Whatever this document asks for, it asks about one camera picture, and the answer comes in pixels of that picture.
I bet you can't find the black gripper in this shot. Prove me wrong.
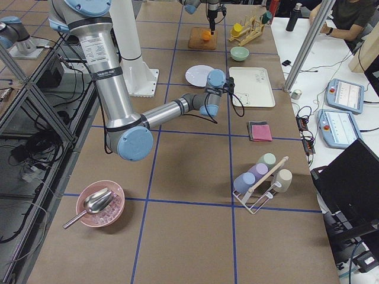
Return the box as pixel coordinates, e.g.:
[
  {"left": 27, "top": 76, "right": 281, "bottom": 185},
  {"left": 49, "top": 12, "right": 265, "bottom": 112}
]
[{"left": 207, "top": 2, "right": 219, "bottom": 35}]

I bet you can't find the orange fruit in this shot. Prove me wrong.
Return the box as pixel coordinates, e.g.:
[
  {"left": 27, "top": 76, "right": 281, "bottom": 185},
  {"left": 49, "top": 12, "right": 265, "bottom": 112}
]
[{"left": 201, "top": 30, "right": 212, "bottom": 41}]

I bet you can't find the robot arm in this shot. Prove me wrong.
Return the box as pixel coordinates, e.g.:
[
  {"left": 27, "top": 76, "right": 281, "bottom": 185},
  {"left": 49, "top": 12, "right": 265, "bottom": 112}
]
[
  {"left": 178, "top": 0, "right": 221, "bottom": 36},
  {"left": 49, "top": 1, "right": 226, "bottom": 162}
]

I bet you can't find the cream bear tray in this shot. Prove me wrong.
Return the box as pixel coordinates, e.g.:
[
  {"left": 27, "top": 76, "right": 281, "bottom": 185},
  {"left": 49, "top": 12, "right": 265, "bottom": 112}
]
[{"left": 229, "top": 67, "right": 275, "bottom": 108}]

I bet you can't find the wooden cutting board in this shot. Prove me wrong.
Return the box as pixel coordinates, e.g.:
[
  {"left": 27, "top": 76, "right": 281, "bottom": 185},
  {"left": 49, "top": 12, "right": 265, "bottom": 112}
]
[{"left": 188, "top": 27, "right": 218, "bottom": 50}]

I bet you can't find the yellow mug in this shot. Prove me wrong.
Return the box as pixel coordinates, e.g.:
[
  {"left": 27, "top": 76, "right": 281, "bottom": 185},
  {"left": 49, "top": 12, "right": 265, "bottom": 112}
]
[{"left": 230, "top": 23, "right": 243, "bottom": 37}]

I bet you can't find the green bowl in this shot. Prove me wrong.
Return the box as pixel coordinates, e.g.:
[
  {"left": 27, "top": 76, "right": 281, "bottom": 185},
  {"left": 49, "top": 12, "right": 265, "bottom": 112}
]
[{"left": 230, "top": 46, "right": 250, "bottom": 62}]

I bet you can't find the wooden drying rack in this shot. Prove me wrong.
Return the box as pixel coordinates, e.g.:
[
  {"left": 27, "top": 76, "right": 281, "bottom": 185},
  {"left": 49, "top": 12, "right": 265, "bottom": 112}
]
[{"left": 228, "top": 10, "right": 267, "bottom": 46}]

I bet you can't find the white round plate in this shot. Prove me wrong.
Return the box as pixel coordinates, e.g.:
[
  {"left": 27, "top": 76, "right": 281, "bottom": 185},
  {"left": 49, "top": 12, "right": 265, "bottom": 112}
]
[{"left": 185, "top": 64, "right": 214, "bottom": 87}]

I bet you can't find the dark green mug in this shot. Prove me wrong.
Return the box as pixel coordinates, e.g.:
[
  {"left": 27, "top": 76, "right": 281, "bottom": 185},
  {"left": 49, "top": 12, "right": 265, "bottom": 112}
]
[{"left": 260, "top": 11, "right": 272, "bottom": 25}]

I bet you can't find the black water bottle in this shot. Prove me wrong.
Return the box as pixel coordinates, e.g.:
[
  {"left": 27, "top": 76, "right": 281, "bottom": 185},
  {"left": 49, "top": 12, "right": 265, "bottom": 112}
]
[{"left": 285, "top": 2, "right": 302, "bottom": 32}]

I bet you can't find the grey folded cloth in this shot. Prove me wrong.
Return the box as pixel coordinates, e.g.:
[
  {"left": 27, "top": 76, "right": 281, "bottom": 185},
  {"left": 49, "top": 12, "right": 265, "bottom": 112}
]
[{"left": 247, "top": 121, "right": 267, "bottom": 141}]

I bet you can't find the small metal can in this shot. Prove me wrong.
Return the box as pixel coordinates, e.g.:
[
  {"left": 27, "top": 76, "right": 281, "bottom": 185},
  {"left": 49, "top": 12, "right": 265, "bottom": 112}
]
[{"left": 291, "top": 89, "right": 303, "bottom": 100}]

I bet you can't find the pink folded cloth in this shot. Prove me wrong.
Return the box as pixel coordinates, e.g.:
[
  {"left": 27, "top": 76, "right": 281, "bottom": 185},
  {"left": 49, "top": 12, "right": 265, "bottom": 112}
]
[{"left": 251, "top": 124, "right": 272, "bottom": 141}]

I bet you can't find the person in grey shirt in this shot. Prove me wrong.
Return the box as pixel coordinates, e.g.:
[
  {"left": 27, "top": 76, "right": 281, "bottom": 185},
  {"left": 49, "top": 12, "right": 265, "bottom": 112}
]
[{"left": 320, "top": 0, "right": 375, "bottom": 42}]

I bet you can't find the green tumbler cup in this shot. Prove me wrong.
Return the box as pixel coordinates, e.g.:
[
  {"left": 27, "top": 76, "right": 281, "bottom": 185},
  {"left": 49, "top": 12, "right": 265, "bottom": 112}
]
[{"left": 257, "top": 153, "right": 277, "bottom": 169}]

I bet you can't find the black power strip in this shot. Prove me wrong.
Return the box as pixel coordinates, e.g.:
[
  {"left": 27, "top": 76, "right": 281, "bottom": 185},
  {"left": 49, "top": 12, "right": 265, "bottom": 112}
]
[{"left": 296, "top": 115, "right": 316, "bottom": 156}]

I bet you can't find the purple tumbler cup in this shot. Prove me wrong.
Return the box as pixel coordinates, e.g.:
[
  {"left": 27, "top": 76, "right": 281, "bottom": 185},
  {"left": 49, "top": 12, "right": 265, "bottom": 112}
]
[{"left": 248, "top": 163, "right": 268, "bottom": 180}]

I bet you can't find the teach pendant far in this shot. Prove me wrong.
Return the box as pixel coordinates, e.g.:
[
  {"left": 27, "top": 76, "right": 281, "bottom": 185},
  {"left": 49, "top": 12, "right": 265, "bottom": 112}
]
[{"left": 325, "top": 78, "right": 365, "bottom": 114}]

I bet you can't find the teach pendant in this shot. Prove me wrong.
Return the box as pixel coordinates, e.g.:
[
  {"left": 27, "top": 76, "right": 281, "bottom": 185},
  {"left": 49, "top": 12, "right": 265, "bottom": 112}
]
[
  {"left": 325, "top": 78, "right": 365, "bottom": 114},
  {"left": 317, "top": 109, "right": 362, "bottom": 149}
]

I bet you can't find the blue tumbler cup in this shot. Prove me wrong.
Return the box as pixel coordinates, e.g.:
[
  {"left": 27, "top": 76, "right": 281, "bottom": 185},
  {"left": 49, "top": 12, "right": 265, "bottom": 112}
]
[{"left": 233, "top": 172, "right": 256, "bottom": 193}]

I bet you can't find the teach pendant near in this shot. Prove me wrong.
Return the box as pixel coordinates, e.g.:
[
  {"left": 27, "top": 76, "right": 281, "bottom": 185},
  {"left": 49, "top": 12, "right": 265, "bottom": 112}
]
[{"left": 317, "top": 109, "right": 362, "bottom": 149}]

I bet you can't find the beige tumbler cup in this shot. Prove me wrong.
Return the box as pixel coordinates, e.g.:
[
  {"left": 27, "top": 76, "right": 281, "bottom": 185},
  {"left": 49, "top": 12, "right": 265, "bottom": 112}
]
[{"left": 273, "top": 169, "right": 293, "bottom": 193}]

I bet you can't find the metal scoop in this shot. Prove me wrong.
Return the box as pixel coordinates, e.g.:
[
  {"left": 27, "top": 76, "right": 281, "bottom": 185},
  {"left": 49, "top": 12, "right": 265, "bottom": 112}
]
[{"left": 63, "top": 188, "right": 114, "bottom": 229}]

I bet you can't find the black laptop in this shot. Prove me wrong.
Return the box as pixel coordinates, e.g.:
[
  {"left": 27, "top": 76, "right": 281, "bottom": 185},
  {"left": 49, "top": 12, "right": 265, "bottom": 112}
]
[{"left": 310, "top": 138, "right": 379, "bottom": 249}]

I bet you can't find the pink bowl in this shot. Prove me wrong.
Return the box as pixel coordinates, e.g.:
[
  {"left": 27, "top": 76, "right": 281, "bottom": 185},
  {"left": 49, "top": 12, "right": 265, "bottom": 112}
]
[{"left": 76, "top": 180, "right": 125, "bottom": 228}]

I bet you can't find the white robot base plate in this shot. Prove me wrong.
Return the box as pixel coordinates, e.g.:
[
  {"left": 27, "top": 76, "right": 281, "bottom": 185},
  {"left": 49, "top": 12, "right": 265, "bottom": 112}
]
[{"left": 121, "top": 59, "right": 159, "bottom": 97}]

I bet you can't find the aluminium frame post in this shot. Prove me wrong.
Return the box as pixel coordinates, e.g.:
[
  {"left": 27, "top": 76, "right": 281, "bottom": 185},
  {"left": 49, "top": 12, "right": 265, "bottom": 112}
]
[{"left": 282, "top": 0, "right": 335, "bottom": 93}]

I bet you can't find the white wire cup rack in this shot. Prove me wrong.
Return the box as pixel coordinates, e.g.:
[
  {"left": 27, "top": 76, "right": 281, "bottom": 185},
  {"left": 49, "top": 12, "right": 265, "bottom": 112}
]
[{"left": 232, "top": 156, "right": 288, "bottom": 214}]

